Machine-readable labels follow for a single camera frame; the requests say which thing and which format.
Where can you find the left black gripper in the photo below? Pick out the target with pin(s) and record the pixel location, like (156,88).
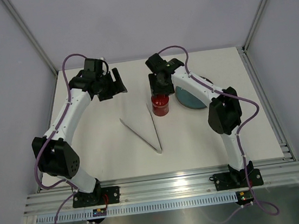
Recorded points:
(116,87)

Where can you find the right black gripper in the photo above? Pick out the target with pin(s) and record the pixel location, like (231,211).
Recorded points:
(154,89)

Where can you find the red metal can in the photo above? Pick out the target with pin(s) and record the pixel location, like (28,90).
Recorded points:
(160,111)

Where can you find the metal tongs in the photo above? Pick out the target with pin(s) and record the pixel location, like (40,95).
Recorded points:
(140,121)

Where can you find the red can lid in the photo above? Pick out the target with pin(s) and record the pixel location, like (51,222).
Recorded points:
(159,100)

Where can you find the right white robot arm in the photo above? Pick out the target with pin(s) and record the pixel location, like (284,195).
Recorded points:
(224,116)

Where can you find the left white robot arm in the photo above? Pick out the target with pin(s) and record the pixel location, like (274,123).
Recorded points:
(54,153)

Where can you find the blue ceramic plate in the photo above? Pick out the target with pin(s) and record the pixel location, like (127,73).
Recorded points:
(189,99)

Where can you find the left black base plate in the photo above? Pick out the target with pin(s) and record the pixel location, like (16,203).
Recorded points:
(107,194)

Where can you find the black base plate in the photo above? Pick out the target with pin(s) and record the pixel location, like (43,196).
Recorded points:
(107,194)
(232,180)

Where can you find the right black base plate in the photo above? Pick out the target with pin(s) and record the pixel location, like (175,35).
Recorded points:
(232,180)

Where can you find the white slotted cable duct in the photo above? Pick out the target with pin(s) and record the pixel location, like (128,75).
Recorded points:
(140,208)

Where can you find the aluminium mounting rail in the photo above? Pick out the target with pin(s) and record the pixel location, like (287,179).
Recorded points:
(165,186)

